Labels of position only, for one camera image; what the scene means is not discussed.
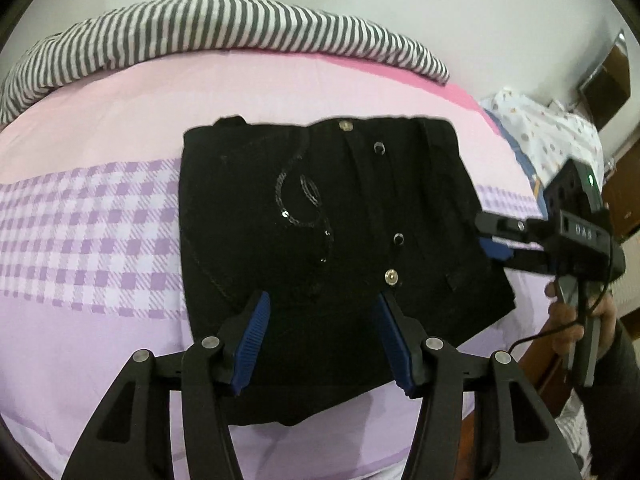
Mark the person's right forearm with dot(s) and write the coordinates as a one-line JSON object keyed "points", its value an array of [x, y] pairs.
{"points": [[620, 385]]}

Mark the pink purple checked bed sheet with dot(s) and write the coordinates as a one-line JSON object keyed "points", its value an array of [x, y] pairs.
{"points": [[90, 220]]}

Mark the person's right hand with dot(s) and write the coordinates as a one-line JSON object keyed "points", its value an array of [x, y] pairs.
{"points": [[562, 325]]}

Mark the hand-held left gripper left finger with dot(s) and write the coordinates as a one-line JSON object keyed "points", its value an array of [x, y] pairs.
{"points": [[252, 340]]}

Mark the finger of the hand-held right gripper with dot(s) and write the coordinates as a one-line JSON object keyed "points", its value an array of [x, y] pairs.
{"points": [[510, 226], [492, 250]]}

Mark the white patterned duvet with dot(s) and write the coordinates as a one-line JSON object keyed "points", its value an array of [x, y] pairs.
{"points": [[540, 130]]}

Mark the black pants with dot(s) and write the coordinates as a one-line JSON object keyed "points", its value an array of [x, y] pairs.
{"points": [[325, 210]]}

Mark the blue checked cloth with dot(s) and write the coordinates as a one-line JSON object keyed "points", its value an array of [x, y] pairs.
{"points": [[525, 160]]}

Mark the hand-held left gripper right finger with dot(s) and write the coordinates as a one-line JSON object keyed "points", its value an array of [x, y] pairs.
{"points": [[395, 340]]}

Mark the grey white striped blanket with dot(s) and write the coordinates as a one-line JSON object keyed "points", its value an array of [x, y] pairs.
{"points": [[200, 30]]}

